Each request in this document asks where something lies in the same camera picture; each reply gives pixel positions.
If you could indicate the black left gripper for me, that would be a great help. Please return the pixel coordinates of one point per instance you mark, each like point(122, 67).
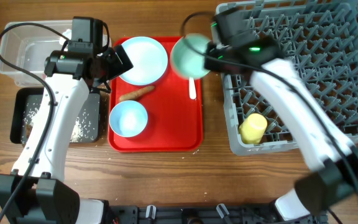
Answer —
point(116, 67)

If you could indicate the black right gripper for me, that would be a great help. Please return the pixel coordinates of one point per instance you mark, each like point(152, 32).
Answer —
point(209, 51)

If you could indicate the green bowl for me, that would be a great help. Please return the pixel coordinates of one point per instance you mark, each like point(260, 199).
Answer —
point(187, 63)

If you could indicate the large light blue plate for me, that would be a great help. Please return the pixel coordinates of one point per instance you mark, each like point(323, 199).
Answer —
point(149, 59)

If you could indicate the white plastic spoon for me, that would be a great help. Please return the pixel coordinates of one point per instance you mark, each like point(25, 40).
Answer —
point(192, 89)

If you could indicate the small light blue bowl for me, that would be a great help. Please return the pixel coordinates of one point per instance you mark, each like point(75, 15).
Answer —
point(128, 118)

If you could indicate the cooked white rice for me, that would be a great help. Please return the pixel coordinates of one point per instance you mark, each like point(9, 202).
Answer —
point(86, 125)

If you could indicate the yellow plastic cup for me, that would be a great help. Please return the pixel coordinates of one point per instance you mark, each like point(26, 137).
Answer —
point(253, 129)

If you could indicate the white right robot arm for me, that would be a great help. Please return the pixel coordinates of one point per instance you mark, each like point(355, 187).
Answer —
point(329, 154)

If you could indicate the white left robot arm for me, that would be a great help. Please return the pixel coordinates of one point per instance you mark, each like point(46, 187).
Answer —
point(34, 191)

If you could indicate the clear plastic waste bin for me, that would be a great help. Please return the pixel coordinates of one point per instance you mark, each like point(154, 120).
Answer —
point(27, 47)

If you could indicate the black waste tray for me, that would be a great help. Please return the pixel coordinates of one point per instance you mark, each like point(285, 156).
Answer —
point(22, 94)

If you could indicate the grey dishwasher rack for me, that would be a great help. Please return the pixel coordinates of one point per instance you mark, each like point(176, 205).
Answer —
point(321, 39)

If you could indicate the red serving tray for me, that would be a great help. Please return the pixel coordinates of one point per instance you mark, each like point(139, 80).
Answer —
point(175, 121)

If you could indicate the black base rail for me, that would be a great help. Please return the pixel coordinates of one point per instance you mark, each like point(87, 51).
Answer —
point(259, 213)

